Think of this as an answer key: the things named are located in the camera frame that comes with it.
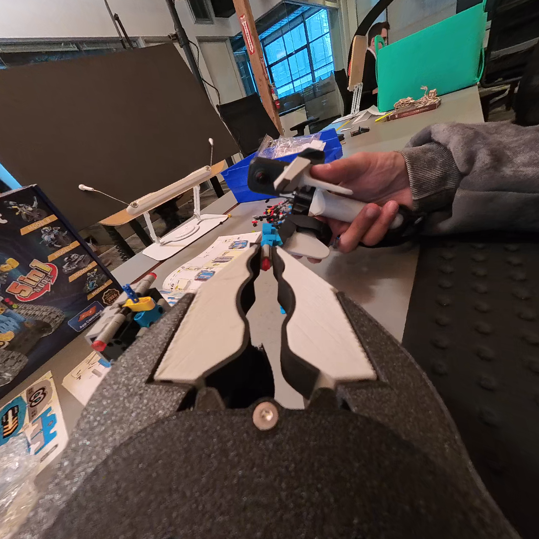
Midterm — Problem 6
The pile of small bricks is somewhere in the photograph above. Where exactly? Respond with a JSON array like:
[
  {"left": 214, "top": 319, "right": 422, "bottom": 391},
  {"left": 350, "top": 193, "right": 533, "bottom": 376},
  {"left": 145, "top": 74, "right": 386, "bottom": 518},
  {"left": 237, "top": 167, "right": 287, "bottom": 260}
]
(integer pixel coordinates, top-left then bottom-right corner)
[{"left": 251, "top": 201, "right": 296, "bottom": 229}]

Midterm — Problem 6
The small blue connector brick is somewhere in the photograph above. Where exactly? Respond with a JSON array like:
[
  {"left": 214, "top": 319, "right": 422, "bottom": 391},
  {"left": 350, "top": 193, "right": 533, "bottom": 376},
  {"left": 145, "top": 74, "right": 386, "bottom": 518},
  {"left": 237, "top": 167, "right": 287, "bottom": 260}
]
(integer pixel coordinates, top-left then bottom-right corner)
[{"left": 260, "top": 222, "right": 284, "bottom": 248}]

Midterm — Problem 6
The wooden column with red sign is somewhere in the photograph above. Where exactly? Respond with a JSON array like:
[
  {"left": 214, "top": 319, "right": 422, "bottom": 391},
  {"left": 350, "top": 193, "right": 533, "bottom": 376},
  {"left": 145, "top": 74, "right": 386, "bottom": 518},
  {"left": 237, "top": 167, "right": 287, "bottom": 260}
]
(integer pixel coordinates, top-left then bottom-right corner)
[{"left": 232, "top": 0, "right": 284, "bottom": 136}]

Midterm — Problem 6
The small wooden model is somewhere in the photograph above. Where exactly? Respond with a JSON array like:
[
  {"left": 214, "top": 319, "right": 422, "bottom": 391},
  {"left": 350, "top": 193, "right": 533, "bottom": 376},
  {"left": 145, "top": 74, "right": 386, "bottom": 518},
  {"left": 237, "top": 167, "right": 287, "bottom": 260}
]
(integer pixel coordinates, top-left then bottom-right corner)
[{"left": 389, "top": 86, "right": 442, "bottom": 119}]

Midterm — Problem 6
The black blue brick model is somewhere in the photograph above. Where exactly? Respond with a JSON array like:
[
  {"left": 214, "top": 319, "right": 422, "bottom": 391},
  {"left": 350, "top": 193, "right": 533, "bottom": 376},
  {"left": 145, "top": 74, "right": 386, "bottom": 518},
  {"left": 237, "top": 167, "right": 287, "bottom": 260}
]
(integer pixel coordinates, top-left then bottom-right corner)
[{"left": 84, "top": 271, "right": 170, "bottom": 365}]

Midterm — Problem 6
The robot kit box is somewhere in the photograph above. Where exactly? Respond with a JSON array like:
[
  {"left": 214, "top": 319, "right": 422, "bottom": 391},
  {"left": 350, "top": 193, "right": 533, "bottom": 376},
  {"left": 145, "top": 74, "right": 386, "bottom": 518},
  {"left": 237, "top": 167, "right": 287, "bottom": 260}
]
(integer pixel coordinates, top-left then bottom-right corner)
[{"left": 0, "top": 184, "right": 124, "bottom": 401}]

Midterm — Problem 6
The black office chair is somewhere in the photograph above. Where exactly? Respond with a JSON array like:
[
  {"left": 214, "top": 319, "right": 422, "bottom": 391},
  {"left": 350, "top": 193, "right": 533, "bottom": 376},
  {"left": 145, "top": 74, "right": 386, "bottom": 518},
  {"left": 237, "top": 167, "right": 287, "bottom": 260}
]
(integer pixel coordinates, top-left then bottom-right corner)
[{"left": 218, "top": 93, "right": 279, "bottom": 161}]

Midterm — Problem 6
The folded instruction leaflet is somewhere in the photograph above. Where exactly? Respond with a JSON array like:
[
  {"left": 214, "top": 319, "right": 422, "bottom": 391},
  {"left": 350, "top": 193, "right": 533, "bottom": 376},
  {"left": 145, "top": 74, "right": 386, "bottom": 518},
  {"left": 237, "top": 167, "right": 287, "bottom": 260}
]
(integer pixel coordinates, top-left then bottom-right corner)
[{"left": 63, "top": 350, "right": 111, "bottom": 407}]

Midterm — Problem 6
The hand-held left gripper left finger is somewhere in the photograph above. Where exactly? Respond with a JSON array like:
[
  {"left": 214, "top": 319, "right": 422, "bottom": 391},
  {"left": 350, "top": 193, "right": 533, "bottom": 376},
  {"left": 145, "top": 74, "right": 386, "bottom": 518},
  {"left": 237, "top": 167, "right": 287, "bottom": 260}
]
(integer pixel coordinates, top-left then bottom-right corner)
[{"left": 154, "top": 246, "right": 260, "bottom": 388}]

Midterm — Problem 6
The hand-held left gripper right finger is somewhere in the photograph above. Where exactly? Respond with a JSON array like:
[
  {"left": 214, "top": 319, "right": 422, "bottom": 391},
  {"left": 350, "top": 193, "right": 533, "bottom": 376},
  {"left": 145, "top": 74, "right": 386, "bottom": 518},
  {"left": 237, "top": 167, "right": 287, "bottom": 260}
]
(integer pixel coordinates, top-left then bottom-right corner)
[{"left": 274, "top": 249, "right": 378, "bottom": 394}]

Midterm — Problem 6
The person's right hand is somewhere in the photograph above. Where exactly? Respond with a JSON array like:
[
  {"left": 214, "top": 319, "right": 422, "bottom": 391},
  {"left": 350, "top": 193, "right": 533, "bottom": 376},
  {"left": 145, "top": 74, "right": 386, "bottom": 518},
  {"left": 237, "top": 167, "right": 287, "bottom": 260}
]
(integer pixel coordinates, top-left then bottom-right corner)
[{"left": 308, "top": 150, "right": 418, "bottom": 253}]

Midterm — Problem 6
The grey desk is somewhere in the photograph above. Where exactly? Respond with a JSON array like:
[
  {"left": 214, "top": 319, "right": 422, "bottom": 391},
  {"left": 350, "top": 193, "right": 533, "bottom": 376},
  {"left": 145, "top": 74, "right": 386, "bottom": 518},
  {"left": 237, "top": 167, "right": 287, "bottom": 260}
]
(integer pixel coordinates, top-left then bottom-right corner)
[{"left": 0, "top": 84, "right": 487, "bottom": 506}]

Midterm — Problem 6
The blue sticker sheet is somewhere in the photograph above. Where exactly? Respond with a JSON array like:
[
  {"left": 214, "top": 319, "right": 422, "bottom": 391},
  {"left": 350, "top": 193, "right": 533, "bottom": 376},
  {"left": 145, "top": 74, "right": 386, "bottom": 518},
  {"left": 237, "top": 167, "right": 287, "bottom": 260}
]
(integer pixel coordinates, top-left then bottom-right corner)
[{"left": 0, "top": 371, "right": 70, "bottom": 473}]

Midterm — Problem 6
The teal plastic panel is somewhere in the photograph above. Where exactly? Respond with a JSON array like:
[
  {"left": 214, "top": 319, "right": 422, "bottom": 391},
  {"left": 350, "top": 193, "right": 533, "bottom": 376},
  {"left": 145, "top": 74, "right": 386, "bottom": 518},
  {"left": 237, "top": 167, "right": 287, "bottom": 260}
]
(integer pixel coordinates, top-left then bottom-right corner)
[{"left": 375, "top": 3, "right": 488, "bottom": 113}]

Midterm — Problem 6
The clear plastic bag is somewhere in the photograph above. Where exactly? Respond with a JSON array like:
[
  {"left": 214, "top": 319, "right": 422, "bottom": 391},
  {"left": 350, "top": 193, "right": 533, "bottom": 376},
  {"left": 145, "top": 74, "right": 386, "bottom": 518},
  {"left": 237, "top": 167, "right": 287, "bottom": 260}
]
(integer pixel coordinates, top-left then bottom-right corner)
[
  {"left": 266, "top": 133, "right": 326, "bottom": 161},
  {"left": 0, "top": 434, "right": 44, "bottom": 539}
]

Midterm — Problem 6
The black perforated panel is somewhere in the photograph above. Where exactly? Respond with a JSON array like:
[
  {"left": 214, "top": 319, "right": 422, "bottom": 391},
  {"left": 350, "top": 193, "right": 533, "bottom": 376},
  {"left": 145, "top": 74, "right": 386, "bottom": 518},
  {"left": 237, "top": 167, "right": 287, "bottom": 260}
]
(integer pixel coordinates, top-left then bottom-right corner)
[{"left": 403, "top": 232, "right": 539, "bottom": 539}]

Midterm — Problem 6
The person's right forearm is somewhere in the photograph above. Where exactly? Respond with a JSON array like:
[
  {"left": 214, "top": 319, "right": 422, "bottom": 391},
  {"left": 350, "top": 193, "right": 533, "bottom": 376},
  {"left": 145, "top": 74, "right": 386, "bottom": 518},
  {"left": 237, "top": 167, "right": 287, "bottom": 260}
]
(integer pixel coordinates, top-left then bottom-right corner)
[{"left": 403, "top": 121, "right": 539, "bottom": 241}]

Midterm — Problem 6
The blue plastic bin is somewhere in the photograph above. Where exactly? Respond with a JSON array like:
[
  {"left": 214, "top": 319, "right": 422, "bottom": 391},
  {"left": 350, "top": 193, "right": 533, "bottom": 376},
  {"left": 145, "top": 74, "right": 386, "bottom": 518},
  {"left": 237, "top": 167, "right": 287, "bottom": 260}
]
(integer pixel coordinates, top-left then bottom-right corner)
[{"left": 221, "top": 128, "right": 345, "bottom": 205}]

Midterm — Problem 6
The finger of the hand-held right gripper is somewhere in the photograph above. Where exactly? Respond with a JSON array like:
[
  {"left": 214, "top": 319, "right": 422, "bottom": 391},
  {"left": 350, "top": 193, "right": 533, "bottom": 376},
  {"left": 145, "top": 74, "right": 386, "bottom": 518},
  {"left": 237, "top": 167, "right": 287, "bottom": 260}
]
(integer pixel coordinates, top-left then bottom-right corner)
[
  {"left": 282, "top": 230, "right": 332, "bottom": 262},
  {"left": 272, "top": 150, "right": 331, "bottom": 198}
]

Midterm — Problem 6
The black monitor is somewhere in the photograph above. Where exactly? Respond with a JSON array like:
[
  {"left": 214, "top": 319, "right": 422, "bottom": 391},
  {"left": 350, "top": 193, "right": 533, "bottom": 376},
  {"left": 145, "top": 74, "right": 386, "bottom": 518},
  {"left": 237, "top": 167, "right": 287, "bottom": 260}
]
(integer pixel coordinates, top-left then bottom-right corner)
[{"left": 0, "top": 42, "right": 241, "bottom": 233}]

